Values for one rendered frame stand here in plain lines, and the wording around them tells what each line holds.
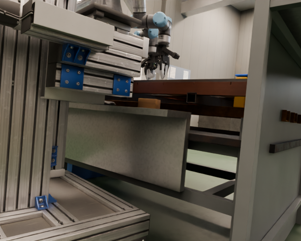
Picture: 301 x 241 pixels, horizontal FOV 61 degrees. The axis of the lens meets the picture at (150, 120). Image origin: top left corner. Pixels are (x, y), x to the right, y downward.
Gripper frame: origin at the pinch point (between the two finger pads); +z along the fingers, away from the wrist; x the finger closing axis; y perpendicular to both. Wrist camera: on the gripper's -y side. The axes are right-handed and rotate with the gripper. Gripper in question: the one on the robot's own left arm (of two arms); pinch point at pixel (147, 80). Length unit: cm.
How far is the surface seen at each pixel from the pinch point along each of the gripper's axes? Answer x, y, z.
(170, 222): -16, 41, 90
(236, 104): -24, 78, 17
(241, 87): -41, 86, 10
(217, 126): 544, -176, 47
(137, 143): -45, 34, 41
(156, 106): -49, 47, 21
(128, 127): -45, 27, 34
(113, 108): -61, 31, 24
